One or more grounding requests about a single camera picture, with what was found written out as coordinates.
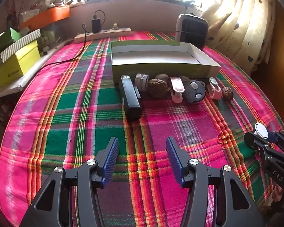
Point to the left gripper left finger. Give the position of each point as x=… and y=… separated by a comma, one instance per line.
x=52, y=204

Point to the cream heart curtain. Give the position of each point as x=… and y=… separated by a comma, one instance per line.
x=241, y=30

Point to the plaid pink green tablecloth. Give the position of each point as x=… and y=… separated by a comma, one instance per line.
x=71, y=109

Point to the long pink clip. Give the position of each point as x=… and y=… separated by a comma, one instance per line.
x=177, y=89

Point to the small beige plug figurine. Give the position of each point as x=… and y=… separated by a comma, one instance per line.
x=115, y=26

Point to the yellow box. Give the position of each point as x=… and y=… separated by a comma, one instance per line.
x=19, y=63

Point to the small brown walnut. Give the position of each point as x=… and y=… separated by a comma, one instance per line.
x=227, y=93

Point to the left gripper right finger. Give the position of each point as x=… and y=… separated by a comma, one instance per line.
x=233, y=205

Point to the grey black space heater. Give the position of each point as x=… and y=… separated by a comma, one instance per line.
x=191, y=29

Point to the small white jar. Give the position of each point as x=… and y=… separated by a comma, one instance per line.
x=141, y=81

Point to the black charger adapter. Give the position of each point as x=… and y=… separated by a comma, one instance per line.
x=96, y=25

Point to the black rectangular device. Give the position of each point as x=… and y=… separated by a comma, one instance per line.
x=130, y=99

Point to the large brown walnut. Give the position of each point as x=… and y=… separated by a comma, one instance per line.
x=157, y=88

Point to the person's right hand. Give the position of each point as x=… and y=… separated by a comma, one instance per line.
x=277, y=194

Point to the black round button device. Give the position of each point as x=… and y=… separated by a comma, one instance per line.
x=194, y=90

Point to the green white spool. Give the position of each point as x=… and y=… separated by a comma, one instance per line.
x=261, y=131

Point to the orange tray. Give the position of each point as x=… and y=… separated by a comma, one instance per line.
x=46, y=17

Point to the short pink clip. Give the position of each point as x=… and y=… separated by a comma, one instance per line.
x=214, y=89

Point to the green white cardboard tray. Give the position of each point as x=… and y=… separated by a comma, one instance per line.
x=154, y=57

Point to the beige power strip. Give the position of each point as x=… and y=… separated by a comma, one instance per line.
x=102, y=34

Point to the striped green box lid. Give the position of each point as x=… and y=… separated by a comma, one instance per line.
x=11, y=41

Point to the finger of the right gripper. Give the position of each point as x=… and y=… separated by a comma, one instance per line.
x=255, y=142
x=278, y=138

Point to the white mushroom knob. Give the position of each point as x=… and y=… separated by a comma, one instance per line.
x=163, y=77

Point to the red branch decoration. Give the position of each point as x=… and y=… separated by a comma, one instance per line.
x=14, y=10

